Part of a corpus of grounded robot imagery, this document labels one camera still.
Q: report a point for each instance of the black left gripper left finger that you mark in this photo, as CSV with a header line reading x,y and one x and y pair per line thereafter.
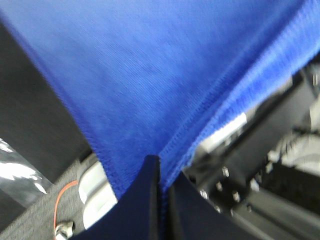
x,y
136,215

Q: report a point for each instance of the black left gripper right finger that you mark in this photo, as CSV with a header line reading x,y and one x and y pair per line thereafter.
x,y
191,217

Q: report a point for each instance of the blue microfibre towel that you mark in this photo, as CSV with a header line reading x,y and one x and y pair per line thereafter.
x,y
157,77

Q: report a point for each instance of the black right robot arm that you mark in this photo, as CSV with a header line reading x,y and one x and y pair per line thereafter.
x,y
251,181

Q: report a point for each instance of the clear tape strip left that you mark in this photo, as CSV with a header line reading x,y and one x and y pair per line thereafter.
x,y
20,179

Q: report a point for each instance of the black table cloth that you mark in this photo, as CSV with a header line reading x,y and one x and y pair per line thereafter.
x,y
33,121

